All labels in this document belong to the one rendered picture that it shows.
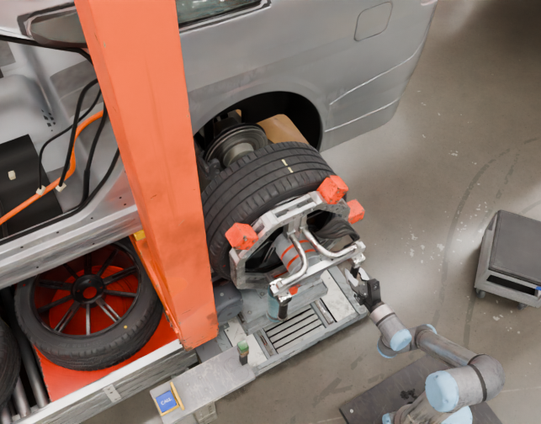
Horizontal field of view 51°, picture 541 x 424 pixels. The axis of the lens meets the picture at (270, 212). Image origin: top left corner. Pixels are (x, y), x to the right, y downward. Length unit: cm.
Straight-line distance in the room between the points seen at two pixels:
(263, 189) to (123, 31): 113
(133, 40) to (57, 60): 184
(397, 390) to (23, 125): 217
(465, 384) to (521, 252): 151
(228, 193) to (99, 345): 92
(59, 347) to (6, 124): 108
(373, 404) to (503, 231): 121
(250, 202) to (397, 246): 152
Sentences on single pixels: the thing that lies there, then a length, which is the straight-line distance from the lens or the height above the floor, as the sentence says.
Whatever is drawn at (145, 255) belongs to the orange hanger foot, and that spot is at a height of 68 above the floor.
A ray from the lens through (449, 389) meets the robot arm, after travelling 184.
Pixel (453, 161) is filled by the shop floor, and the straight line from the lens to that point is 396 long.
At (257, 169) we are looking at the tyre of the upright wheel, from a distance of 219.
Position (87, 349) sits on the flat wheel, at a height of 50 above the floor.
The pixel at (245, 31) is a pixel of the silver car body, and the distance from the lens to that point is 204.
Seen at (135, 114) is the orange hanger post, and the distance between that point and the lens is 129.
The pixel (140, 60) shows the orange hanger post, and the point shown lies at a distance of 120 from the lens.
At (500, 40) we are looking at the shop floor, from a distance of 500.
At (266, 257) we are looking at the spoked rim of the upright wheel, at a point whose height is 68.
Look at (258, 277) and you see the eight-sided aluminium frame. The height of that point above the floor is 66.
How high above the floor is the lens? 289
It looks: 56 degrees down
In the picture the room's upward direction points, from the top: 3 degrees clockwise
